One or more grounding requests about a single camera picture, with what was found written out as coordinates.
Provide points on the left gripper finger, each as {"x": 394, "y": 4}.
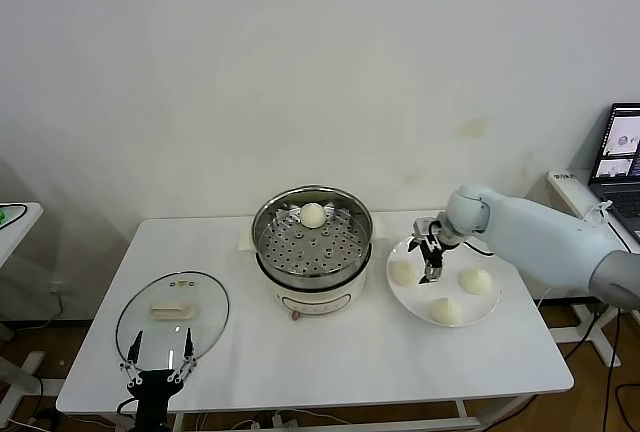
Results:
{"x": 135, "y": 352}
{"x": 189, "y": 347}

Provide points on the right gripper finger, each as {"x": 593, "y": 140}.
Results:
{"x": 414, "y": 244}
{"x": 432, "y": 269}

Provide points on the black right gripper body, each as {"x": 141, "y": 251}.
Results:
{"x": 435, "y": 247}

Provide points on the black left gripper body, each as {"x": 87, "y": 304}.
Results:
{"x": 151, "y": 392}

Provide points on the white steamed baozi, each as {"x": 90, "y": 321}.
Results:
{"x": 313, "y": 215}
{"x": 403, "y": 273}
{"x": 475, "y": 281}
{"x": 445, "y": 311}

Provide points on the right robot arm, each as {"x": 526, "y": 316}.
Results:
{"x": 525, "y": 232}

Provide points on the perforated steel steamer basket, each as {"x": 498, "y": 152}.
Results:
{"x": 310, "y": 257}

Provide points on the white round plate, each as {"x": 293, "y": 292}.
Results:
{"x": 470, "y": 309}

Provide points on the cream electric cooking pot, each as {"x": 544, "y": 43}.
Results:
{"x": 320, "y": 302}

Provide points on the white side table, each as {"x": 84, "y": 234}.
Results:
{"x": 570, "y": 197}
{"x": 25, "y": 232}

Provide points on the small green object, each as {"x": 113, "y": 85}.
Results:
{"x": 3, "y": 215}

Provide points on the dark grey open laptop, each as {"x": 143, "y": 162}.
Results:
{"x": 625, "y": 204}

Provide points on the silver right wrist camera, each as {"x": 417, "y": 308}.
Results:
{"x": 424, "y": 227}

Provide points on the white wall socket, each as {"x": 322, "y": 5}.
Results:
{"x": 57, "y": 289}

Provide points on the white table frame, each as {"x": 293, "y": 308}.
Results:
{"x": 400, "y": 423}

